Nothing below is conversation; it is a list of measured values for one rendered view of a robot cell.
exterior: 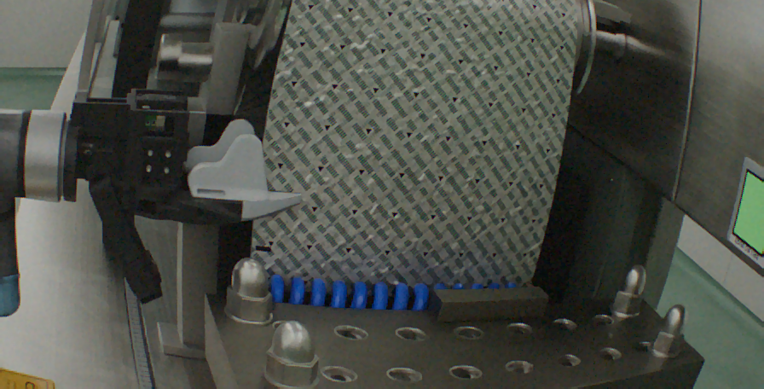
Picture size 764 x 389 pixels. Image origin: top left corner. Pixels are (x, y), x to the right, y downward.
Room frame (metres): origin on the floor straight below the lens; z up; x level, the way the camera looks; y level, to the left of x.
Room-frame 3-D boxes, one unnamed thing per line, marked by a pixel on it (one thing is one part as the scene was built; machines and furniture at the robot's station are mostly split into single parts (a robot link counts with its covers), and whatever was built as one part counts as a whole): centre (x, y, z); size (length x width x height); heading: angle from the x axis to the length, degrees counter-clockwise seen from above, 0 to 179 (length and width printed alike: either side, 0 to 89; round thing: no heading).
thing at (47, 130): (0.60, 0.27, 1.11); 0.08 x 0.05 x 0.08; 19
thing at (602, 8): (0.82, -0.17, 1.28); 0.06 x 0.05 x 0.02; 109
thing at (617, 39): (0.81, -0.17, 1.25); 0.07 x 0.04 x 0.04; 109
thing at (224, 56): (0.74, 0.16, 1.05); 0.06 x 0.05 x 0.31; 109
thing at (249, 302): (0.59, 0.07, 1.05); 0.04 x 0.04 x 0.04
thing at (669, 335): (0.61, -0.27, 1.05); 0.04 x 0.04 x 0.04
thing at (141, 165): (0.63, 0.20, 1.12); 0.12 x 0.08 x 0.09; 109
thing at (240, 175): (0.64, 0.09, 1.12); 0.09 x 0.03 x 0.06; 108
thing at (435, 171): (0.70, -0.03, 1.11); 0.23 x 0.01 x 0.18; 109
